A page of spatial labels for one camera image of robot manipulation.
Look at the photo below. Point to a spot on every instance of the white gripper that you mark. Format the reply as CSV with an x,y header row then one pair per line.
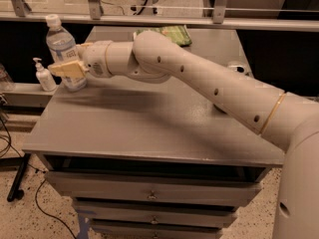
x,y
95,59

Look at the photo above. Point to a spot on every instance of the clear blue-label water bottle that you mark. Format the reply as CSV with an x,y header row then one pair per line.
x,y
63,48

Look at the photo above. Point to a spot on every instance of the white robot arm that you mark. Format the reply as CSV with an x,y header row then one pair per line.
x,y
288,121

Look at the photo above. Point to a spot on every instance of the white pump dispenser bottle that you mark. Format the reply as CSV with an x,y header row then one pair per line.
x,y
44,76

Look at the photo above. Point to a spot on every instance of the green snack bag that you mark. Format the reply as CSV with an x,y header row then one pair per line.
x,y
177,34

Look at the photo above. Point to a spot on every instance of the grey drawer cabinet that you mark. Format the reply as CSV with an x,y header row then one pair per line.
x,y
120,126

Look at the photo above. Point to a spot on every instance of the top grey drawer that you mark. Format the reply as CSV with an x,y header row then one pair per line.
x,y
153,189

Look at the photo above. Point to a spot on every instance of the grey drawer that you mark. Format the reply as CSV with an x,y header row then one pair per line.
x,y
152,214
153,189
154,231

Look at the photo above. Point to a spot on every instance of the black stand leg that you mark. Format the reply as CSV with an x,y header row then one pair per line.
x,y
16,193

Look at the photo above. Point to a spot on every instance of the green soda can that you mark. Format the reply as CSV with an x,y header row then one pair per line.
x,y
239,67

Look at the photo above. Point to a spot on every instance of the bottom grey drawer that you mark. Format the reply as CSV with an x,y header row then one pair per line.
x,y
154,231

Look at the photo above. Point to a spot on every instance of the middle grey drawer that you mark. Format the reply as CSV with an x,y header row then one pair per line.
x,y
152,214

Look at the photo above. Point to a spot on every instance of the metal railing frame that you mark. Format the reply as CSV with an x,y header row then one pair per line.
x,y
282,15

